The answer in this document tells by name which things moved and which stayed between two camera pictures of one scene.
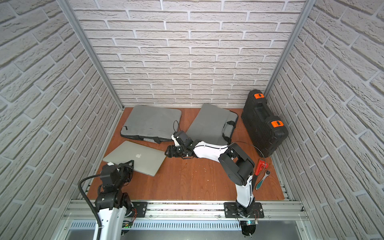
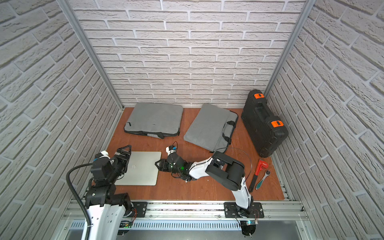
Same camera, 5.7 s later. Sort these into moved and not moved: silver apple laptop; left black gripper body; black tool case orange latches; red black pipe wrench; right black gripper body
Moved: right black gripper body; silver apple laptop; left black gripper body
Not moved: red black pipe wrench; black tool case orange latches
